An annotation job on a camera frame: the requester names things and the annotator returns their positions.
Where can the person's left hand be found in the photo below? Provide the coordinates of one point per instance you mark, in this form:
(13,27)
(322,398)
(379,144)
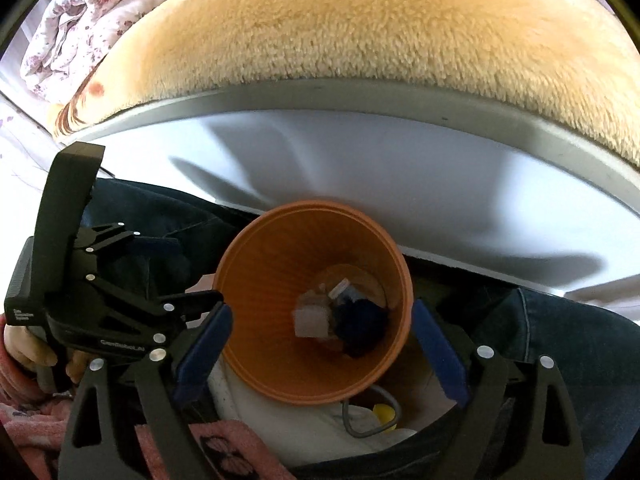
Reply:
(30,352)

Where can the dark blue crumpled wrapper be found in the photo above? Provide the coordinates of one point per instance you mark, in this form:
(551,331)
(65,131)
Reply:
(362,325)

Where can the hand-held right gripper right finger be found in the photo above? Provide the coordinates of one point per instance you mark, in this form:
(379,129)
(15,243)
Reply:
(440,350)

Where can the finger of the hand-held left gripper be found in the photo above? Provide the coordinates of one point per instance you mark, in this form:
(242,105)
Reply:
(200,302)
(150,249)

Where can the small white paper scrap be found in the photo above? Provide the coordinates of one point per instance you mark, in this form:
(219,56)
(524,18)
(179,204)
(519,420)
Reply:
(339,287)

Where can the person's right leg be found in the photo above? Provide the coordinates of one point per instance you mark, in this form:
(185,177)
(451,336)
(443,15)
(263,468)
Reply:
(550,320)

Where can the yellow floral fleece blanket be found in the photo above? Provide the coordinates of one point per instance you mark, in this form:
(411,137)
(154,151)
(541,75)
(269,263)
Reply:
(350,25)

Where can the crumpled white paper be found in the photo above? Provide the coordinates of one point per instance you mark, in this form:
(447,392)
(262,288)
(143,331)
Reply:
(312,320)

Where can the white pink floral quilt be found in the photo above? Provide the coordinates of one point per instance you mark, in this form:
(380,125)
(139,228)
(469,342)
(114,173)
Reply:
(100,20)

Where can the person's leg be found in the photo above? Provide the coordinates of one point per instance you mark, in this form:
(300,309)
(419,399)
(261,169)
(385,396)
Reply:
(550,320)
(190,225)

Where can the white cloth bag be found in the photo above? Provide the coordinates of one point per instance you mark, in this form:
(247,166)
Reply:
(280,425)

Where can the small yellow plastic piece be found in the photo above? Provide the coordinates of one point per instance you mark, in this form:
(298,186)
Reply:
(384,414)

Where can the orange plastic waste bin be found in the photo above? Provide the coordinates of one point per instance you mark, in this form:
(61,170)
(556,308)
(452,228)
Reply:
(280,270)

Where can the pink butterfly fleece cloth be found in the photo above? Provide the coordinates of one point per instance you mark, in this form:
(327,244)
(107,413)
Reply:
(235,450)

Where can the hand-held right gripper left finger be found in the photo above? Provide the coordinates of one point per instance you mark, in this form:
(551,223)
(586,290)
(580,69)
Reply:
(202,352)

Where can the person's left leg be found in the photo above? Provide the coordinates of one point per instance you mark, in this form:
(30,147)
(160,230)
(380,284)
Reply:
(190,225)

